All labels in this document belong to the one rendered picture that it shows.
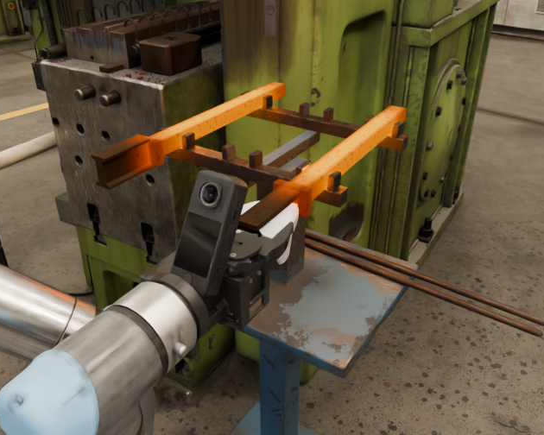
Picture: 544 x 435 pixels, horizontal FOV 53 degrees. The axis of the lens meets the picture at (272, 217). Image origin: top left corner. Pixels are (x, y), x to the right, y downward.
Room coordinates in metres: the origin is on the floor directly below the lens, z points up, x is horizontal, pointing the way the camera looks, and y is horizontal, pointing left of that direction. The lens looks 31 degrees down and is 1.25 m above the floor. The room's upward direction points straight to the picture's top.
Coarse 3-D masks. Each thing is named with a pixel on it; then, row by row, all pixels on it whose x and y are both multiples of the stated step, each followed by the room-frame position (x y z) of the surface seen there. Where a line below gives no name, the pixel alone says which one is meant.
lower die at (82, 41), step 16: (208, 0) 1.61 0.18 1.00; (128, 16) 1.37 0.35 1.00; (160, 16) 1.39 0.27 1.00; (192, 16) 1.42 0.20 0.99; (208, 16) 1.48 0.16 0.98; (64, 32) 1.32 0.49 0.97; (80, 32) 1.29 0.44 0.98; (96, 32) 1.27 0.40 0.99; (112, 32) 1.24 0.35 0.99; (128, 32) 1.23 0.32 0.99; (144, 32) 1.27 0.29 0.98; (160, 32) 1.32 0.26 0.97; (80, 48) 1.30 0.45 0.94; (96, 48) 1.27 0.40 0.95; (112, 48) 1.24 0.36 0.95; (128, 48) 1.22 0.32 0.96; (128, 64) 1.22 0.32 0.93
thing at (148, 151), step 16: (240, 96) 0.91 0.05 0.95; (256, 96) 0.91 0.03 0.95; (208, 112) 0.83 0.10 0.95; (224, 112) 0.83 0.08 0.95; (240, 112) 0.87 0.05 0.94; (176, 128) 0.76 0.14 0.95; (192, 128) 0.77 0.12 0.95; (208, 128) 0.80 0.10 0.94; (128, 144) 0.68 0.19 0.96; (144, 144) 0.70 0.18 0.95; (160, 144) 0.70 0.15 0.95; (176, 144) 0.74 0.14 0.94; (96, 160) 0.64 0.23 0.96; (112, 160) 0.65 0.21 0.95; (128, 160) 0.67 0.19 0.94; (144, 160) 0.69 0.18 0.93; (160, 160) 0.69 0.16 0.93; (112, 176) 0.64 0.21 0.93; (128, 176) 0.66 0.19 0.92
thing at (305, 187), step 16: (384, 112) 0.83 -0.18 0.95; (400, 112) 0.83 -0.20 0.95; (368, 128) 0.76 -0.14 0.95; (384, 128) 0.77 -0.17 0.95; (352, 144) 0.70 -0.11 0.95; (368, 144) 0.72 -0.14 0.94; (320, 160) 0.65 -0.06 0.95; (336, 160) 0.65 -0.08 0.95; (352, 160) 0.68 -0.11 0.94; (304, 176) 0.60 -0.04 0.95; (320, 176) 0.60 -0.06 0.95; (272, 192) 0.55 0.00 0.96; (288, 192) 0.55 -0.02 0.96; (304, 192) 0.55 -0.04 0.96; (320, 192) 0.60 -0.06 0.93; (256, 208) 0.51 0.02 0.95; (272, 208) 0.51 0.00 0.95; (304, 208) 0.55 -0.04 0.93; (240, 224) 0.49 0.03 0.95; (256, 224) 0.48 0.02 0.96
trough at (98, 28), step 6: (186, 6) 1.55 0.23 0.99; (150, 12) 1.43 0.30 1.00; (162, 12) 1.46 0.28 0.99; (126, 18) 1.36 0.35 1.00; (132, 18) 1.37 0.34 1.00; (102, 24) 1.29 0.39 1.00; (108, 24) 1.30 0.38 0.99; (114, 24) 1.32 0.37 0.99; (96, 30) 1.27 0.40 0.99; (102, 30) 1.28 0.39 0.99
